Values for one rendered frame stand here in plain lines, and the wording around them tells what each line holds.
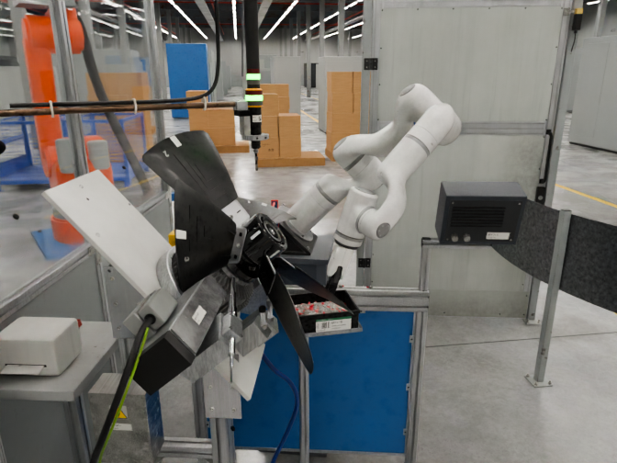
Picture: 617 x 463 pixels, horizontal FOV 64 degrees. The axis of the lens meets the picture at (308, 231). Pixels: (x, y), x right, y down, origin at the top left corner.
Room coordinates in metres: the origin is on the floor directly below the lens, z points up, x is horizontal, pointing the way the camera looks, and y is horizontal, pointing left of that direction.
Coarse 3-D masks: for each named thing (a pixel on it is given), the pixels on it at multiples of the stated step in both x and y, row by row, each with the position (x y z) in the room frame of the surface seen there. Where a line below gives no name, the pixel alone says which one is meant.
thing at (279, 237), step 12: (264, 216) 1.25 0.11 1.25; (252, 228) 1.18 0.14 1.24; (264, 228) 1.20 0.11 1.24; (276, 228) 1.26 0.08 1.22; (252, 240) 1.17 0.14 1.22; (264, 240) 1.16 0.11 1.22; (276, 240) 1.19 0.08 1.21; (252, 252) 1.16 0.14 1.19; (264, 252) 1.16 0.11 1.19; (228, 264) 1.16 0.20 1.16; (240, 264) 1.17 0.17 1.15; (252, 264) 1.19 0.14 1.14; (240, 276) 1.16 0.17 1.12; (252, 276) 1.18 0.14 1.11
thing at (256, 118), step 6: (252, 108) 1.30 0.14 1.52; (258, 108) 1.30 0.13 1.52; (252, 114) 1.30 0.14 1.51; (258, 114) 1.30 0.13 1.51; (252, 120) 1.30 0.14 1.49; (258, 120) 1.30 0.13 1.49; (252, 126) 1.30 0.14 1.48; (258, 126) 1.31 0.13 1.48; (252, 132) 1.30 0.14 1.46; (258, 132) 1.31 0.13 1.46; (252, 144) 1.31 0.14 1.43; (258, 144) 1.31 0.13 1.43
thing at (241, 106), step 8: (240, 104) 1.28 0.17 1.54; (240, 112) 1.28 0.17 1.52; (248, 112) 1.29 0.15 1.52; (240, 120) 1.31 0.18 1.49; (248, 120) 1.29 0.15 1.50; (240, 128) 1.31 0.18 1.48; (248, 128) 1.29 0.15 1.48; (248, 136) 1.29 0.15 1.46; (256, 136) 1.28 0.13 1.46; (264, 136) 1.30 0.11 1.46
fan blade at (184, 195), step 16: (176, 192) 0.97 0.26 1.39; (192, 192) 1.01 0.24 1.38; (176, 208) 0.95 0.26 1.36; (192, 208) 0.99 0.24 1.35; (208, 208) 1.04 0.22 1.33; (176, 224) 0.93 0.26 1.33; (192, 224) 0.97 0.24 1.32; (208, 224) 1.02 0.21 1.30; (224, 224) 1.08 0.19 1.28; (176, 240) 0.91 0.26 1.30; (192, 240) 0.96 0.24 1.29; (208, 240) 1.01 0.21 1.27; (224, 240) 1.07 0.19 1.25; (176, 256) 0.90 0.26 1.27; (192, 256) 0.95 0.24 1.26; (208, 256) 1.01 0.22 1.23; (224, 256) 1.07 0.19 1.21; (192, 272) 0.94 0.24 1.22; (208, 272) 1.01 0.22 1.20
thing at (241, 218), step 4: (236, 200) 1.27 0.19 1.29; (232, 204) 1.26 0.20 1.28; (236, 204) 1.26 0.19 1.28; (240, 204) 1.27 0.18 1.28; (224, 208) 1.25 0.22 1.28; (228, 208) 1.25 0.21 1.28; (232, 208) 1.26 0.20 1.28; (236, 208) 1.26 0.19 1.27; (240, 208) 1.26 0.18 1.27; (228, 212) 1.24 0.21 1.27; (232, 212) 1.25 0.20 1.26; (236, 212) 1.25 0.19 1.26; (240, 212) 1.26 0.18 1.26; (244, 212) 1.26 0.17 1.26; (236, 216) 1.25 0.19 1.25; (240, 216) 1.25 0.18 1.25; (244, 216) 1.26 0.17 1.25; (248, 216) 1.26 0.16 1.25; (236, 220) 1.24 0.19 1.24; (240, 220) 1.24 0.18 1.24; (244, 220) 1.25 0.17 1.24; (236, 224) 1.24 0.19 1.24; (240, 224) 1.24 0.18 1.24
